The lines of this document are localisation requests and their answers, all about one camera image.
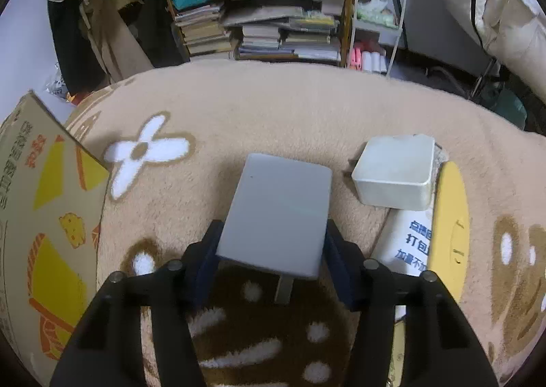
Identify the yellow round disc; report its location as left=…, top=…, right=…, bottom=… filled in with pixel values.
left=428, top=161, right=470, bottom=302

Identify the brown cardboard box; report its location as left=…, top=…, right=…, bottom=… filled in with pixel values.
left=1, top=92, right=109, bottom=386

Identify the white square charger box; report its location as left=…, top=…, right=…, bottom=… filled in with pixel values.
left=351, top=134, right=435, bottom=211

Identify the grey white power adapter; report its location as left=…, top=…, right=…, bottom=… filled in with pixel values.
left=217, top=152, right=332, bottom=304

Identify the white printed paper bag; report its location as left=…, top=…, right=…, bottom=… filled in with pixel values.
left=369, top=194, right=436, bottom=322

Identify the plastic bag with toys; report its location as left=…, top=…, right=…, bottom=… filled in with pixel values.
left=44, top=62, right=94, bottom=106

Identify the black hanging coat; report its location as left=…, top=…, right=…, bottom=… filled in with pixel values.
left=47, top=0, right=106, bottom=95

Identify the stack of books left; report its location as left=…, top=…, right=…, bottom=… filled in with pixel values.
left=174, top=2, right=233, bottom=61

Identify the stack of books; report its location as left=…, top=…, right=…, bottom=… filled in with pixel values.
left=221, top=0, right=345, bottom=65
left=174, top=2, right=233, bottom=61

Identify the stack of books right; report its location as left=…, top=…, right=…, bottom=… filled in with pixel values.
left=221, top=0, right=345, bottom=65

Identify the beige hanging coat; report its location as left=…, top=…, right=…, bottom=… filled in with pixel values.
left=80, top=0, right=154, bottom=83

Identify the white metal trolley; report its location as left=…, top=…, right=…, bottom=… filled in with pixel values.
left=347, top=0, right=407, bottom=77

